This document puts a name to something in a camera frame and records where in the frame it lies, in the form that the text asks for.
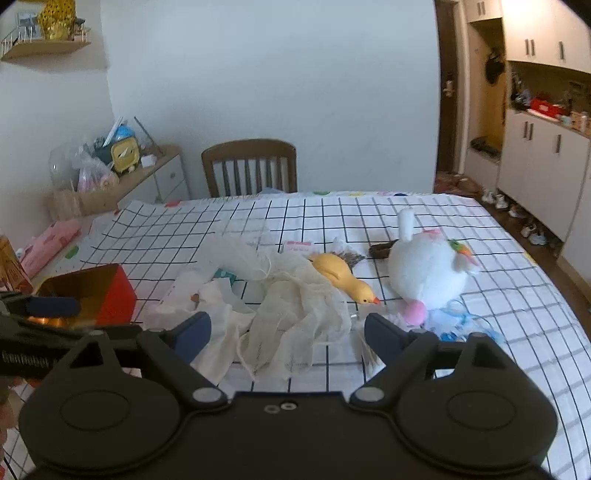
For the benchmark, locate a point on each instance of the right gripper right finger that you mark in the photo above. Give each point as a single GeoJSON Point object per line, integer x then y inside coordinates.
{"type": "Point", "coordinates": [406, 356]}

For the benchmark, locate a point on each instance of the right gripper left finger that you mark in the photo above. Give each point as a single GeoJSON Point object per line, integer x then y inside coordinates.
{"type": "Point", "coordinates": [166, 359]}

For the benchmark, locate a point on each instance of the white gauze cloth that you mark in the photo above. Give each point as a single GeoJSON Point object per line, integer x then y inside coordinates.
{"type": "Point", "coordinates": [270, 320]}

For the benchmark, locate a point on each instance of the blue ribbon trinket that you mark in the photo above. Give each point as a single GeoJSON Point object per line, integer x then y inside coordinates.
{"type": "Point", "coordinates": [455, 323]}

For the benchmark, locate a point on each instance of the orange drink bottle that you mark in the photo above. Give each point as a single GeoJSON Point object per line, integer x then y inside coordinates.
{"type": "Point", "coordinates": [13, 276]}

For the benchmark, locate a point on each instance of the white plush bunny toy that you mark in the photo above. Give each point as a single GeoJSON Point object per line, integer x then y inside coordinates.
{"type": "Point", "coordinates": [426, 269]}

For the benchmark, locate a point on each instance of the red metal tin box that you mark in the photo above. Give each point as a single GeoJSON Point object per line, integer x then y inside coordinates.
{"type": "Point", "coordinates": [104, 293]}

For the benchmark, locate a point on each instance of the white tissue pack teal print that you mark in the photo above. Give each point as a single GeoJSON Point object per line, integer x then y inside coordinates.
{"type": "Point", "coordinates": [225, 274]}

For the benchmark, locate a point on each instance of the brown hair scrunchie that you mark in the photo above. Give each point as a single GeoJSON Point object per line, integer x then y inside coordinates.
{"type": "Point", "coordinates": [381, 250]}

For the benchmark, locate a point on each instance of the dried herb sachet bag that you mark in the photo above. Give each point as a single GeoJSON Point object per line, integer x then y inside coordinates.
{"type": "Point", "coordinates": [343, 250]}

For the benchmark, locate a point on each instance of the pink folded towel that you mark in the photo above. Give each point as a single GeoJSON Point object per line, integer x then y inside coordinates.
{"type": "Point", "coordinates": [42, 249]}

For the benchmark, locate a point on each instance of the wooden desk organizer box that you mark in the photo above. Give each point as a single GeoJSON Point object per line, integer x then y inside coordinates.
{"type": "Point", "coordinates": [65, 205]}

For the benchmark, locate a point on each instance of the pink label white sachet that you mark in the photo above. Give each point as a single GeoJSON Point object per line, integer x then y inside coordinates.
{"type": "Point", "coordinates": [299, 247]}

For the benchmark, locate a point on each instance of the wooden white side cabinet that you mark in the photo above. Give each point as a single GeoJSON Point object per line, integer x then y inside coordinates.
{"type": "Point", "coordinates": [162, 183]}

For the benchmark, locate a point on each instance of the glass bowl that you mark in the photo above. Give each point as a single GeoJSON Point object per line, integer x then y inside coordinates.
{"type": "Point", "coordinates": [65, 163]}

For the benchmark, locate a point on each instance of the pink items plastic bag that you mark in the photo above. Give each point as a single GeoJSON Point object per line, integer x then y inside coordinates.
{"type": "Point", "coordinates": [93, 174]}

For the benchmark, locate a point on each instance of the yellow alarm clock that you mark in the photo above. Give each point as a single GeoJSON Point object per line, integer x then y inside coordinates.
{"type": "Point", "coordinates": [125, 155]}

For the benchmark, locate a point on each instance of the brown wooden chair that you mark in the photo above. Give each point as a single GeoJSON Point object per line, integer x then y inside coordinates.
{"type": "Point", "coordinates": [250, 166]}

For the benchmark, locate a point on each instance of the white wall cupboard unit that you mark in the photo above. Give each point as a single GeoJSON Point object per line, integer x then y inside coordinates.
{"type": "Point", "coordinates": [528, 136]}

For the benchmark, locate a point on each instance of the wall shelf with ornaments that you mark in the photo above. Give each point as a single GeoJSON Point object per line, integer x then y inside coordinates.
{"type": "Point", "coordinates": [45, 28]}

